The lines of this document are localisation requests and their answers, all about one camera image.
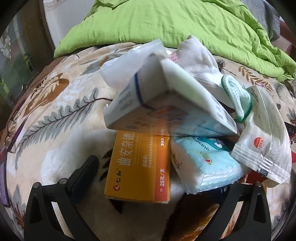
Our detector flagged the white sock green trim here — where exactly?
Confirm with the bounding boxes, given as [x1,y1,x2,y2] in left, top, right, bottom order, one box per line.
[171,35,252,122]

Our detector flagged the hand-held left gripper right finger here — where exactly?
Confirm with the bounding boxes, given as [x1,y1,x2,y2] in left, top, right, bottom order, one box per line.
[199,182,272,241]

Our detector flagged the red snack wrapper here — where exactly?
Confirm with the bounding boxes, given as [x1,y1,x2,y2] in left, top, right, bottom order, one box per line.
[245,169,264,184]

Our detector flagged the green quilt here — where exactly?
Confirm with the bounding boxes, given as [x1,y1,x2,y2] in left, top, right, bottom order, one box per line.
[54,0,296,82]

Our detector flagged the white wrapper red dot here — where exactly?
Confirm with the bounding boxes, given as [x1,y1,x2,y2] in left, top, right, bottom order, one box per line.
[231,85,293,188]

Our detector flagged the glass door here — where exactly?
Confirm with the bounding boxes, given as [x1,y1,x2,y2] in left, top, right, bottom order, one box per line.
[0,14,44,98]

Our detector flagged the clear plastic bag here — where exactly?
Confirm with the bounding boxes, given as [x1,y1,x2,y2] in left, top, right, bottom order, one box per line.
[100,39,166,90]

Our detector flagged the white medicine box blue stripe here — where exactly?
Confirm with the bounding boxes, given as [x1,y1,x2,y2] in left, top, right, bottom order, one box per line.
[103,52,238,139]

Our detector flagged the grey quilted pillow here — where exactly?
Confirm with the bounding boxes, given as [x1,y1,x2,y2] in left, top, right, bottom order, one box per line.
[240,0,281,42]

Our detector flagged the orange medicine box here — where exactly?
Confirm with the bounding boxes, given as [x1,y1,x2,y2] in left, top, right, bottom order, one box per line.
[104,130,172,204]

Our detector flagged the blue tissue pack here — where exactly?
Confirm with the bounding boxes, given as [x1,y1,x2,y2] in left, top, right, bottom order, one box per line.
[171,136,251,195]

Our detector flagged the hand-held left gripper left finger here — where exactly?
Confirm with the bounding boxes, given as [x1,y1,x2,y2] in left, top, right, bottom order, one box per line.
[24,155,100,241]

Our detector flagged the leaf printed blanket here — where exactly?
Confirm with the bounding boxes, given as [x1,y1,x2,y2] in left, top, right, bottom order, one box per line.
[0,42,296,241]

